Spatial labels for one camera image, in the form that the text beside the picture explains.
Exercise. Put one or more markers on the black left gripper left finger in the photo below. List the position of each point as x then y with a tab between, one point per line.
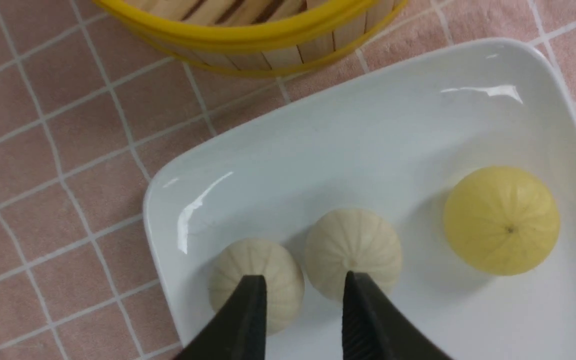
238	330

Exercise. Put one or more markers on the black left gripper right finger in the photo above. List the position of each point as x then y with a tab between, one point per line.
374	329

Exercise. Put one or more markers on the pink checkered tablecloth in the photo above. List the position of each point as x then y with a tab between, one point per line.
89	113

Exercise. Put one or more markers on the yellow steamed bun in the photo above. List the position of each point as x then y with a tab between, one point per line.
501	220

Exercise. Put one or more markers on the white square plate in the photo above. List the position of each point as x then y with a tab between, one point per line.
394	142

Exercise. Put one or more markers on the yellow-rimmed bamboo steamer basket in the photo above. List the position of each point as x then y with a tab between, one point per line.
255	38

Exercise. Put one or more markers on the white steamed bun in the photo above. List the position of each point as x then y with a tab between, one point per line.
352	240

